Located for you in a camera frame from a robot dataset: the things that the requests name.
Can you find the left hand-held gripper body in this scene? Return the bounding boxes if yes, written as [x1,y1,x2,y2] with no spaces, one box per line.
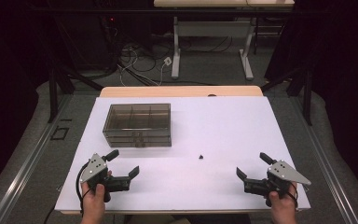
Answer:
[79,152,131,203]

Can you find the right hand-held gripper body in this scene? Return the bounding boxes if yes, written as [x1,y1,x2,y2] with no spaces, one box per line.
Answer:
[243,159,312,207]

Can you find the smoked transparent drawer cabinet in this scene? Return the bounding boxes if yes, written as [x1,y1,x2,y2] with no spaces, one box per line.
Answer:
[102,103,172,148]

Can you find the person's right hand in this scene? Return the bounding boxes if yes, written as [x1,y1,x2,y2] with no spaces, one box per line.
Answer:
[268,182,299,216]

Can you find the person's left hand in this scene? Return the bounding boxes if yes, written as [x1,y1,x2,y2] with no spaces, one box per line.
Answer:
[80,170,113,216]

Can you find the white table board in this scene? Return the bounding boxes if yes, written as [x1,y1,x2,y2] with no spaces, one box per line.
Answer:
[54,95,312,216]

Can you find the black metal stand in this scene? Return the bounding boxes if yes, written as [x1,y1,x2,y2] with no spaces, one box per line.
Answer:
[260,66,313,127]
[47,60,104,124]

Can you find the light wooden table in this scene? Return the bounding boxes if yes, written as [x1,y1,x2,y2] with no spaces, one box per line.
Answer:
[99,85,264,98]

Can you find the black curtain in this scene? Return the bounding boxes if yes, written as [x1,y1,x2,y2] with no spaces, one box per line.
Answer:
[0,0,60,200]
[265,0,358,200]

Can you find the dark equipment with red light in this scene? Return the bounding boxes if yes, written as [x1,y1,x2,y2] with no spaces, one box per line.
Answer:
[99,13,123,63]

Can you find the white-legged desk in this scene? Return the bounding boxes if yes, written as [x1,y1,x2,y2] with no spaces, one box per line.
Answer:
[153,0,296,81]

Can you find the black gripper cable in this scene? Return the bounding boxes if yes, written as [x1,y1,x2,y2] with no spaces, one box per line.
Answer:
[75,161,90,217]

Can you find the aluminium floor rail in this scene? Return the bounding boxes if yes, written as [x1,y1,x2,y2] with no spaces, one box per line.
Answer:
[0,92,73,224]
[291,95,358,224]

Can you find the black floor cable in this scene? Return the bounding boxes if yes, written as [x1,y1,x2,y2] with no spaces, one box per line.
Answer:
[117,35,234,87]

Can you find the white floor cable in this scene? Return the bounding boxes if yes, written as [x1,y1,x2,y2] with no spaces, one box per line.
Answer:
[117,46,170,87]

